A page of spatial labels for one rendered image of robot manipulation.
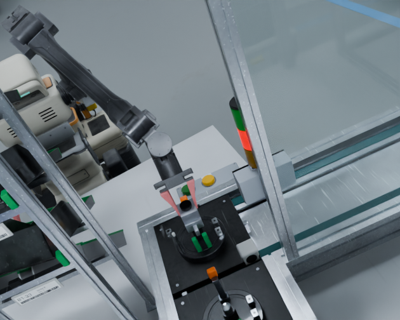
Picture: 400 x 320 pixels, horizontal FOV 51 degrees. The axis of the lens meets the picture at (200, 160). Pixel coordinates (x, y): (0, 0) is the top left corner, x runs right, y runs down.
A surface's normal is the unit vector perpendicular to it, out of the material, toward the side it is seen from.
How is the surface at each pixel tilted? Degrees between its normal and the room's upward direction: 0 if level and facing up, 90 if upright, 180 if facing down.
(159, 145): 52
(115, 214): 0
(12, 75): 42
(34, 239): 65
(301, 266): 90
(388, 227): 90
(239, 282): 0
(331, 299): 0
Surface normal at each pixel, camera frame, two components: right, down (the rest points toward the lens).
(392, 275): -0.30, -0.71
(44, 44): -0.01, -0.14
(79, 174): 0.42, 0.61
